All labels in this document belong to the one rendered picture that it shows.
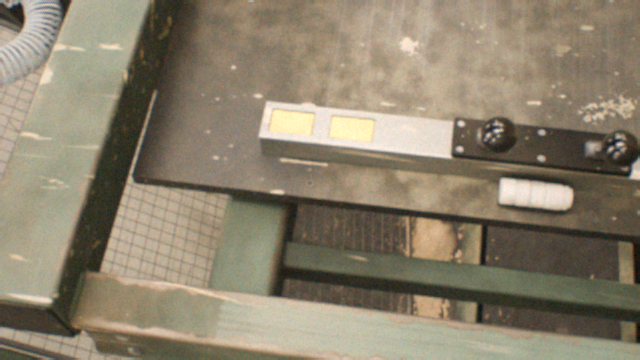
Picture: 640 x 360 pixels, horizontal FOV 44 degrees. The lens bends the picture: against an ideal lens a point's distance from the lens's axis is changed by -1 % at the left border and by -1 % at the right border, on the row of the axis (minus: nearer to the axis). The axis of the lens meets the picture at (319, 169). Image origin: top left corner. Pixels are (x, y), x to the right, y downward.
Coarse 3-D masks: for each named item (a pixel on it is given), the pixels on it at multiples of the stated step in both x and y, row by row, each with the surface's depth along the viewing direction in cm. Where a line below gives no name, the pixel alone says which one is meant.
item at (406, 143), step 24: (264, 120) 93; (384, 120) 92; (408, 120) 92; (432, 120) 92; (264, 144) 93; (288, 144) 92; (312, 144) 91; (336, 144) 91; (360, 144) 91; (384, 144) 91; (408, 144) 90; (432, 144) 90; (408, 168) 93; (432, 168) 92; (456, 168) 91; (480, 168) 90; (504, 168) 89; (528, 168) 89; (600, 192) 91; (624, 192) 90
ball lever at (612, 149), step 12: (612, 132) 77; (624, 132) 77; (588, 144) 87; (600, 144) 87; (612, 144) 76; (624, 144) 76; (636, 144) 76; (588, 156) 87; (600, 156) 87; (612, 156) 77; (624, 156) 76; (636, 156) 76
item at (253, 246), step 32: (224, 224) 95; (256, 224) 95; (288, 224) 96; (224, 256) 93; (256, 256) 93; (288, 256) 94; (320, 256) 94; (352, 256) 94; (384, 256) 94; (224, 288) 91; (256, 288) 91; (384, 288) 95; (416, 288) 94; (448, 288) 92; (480, 288) 91; (512, 288) 91; (544, 288) 91; (576, 288) 91; (608, 288) 91
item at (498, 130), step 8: (488, 120) 78; (496, 120) 78; (504, 120) 78; (480, 128) 89; (488, 128) 78; (496, 128) 77; (504, 128) 77; (512, 128) 77; (480, 136) 79; (488, 136) 78; (496, 136) 77; (504, 136) 77; (512, 136) 77; (480, 144) 89; (488, 144) 78; (496, 144) 77; (504, 144) 77; (512, 144) 78; (496, 152) 78; (504, 152) 78
